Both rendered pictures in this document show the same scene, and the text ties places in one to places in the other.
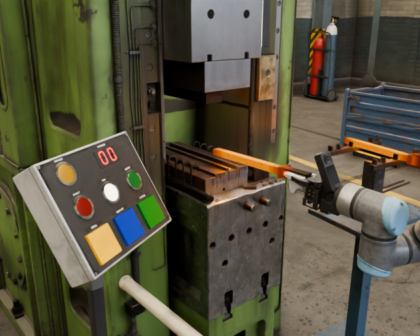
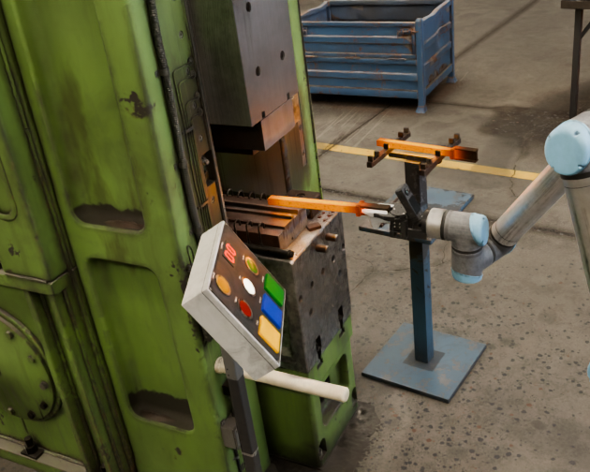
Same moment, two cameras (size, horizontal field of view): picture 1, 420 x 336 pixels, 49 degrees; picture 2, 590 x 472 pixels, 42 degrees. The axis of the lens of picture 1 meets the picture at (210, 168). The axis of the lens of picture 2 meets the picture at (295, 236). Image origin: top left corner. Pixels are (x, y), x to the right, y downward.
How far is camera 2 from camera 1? 106 cm
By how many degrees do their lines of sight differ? 21
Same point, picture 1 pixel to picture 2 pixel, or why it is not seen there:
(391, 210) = (478, 227)
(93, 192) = (242, 292)
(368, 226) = (460, 243)
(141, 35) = (190, 109)
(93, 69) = (161, 163)
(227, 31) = (272, 81)
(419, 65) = not seen: outside the picture
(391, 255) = (480, 262)
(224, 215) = (303, 265)
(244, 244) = (321, 286)
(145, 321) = not seen: hidden behind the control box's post
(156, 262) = not seen: hidden behind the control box
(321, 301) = (367, 313)
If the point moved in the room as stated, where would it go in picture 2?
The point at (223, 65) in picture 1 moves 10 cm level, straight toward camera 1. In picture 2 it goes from (273, 116) to (285, 126)
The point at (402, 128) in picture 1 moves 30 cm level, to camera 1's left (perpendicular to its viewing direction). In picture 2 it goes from (372, 61) to (337, 69)
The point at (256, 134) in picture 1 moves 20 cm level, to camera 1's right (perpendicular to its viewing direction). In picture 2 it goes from (290, 163) to (341, 149)
